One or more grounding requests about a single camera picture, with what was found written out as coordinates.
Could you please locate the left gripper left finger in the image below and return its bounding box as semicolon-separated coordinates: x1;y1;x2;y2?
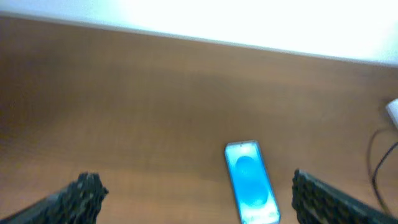
1;172;109;224

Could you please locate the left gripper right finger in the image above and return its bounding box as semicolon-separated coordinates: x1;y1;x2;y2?
292;169;397;224

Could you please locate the blue Samsung Galaxy smartphone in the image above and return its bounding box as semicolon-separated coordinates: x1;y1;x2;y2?
224;140;281;224

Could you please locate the black USB charging cable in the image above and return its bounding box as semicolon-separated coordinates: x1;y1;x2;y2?
366;128;398;215

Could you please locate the white power strip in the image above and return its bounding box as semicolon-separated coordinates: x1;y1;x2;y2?
386;98;398;129

